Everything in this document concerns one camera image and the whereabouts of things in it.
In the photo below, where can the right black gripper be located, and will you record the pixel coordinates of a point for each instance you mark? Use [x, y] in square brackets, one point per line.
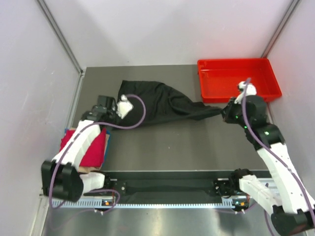
[226, 112]

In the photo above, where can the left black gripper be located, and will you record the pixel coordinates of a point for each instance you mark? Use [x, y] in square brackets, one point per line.
[118, 119]

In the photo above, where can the black t shirt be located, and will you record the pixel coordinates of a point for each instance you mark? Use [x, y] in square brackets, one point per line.
[165, 104]

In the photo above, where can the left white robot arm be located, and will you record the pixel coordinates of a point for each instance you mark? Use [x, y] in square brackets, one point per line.
[61, 178]

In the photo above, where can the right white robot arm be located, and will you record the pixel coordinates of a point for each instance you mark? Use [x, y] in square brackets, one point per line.
[292, 211]

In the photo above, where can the red plastic bin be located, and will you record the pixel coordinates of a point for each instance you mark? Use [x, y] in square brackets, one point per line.
[219, 78]

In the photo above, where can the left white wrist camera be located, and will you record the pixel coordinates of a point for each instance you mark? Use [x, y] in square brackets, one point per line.
[124, 106]

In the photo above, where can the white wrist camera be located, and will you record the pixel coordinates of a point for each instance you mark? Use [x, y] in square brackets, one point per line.
[124, 106]
[247, 88]

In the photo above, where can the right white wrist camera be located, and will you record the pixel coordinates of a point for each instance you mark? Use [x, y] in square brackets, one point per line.
[247, 88]

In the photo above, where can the left aluminium corner post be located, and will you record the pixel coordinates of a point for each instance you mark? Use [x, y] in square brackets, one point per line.
[60, 36]

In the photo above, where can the aluminium corner post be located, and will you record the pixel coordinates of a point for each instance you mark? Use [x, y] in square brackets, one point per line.
[293, 5]
[60, 36]

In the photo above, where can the grey slotted cable duct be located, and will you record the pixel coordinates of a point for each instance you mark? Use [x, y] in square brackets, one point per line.
[107, 203]

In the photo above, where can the right aluminium corner post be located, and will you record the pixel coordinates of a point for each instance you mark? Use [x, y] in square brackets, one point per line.
[293, 5]

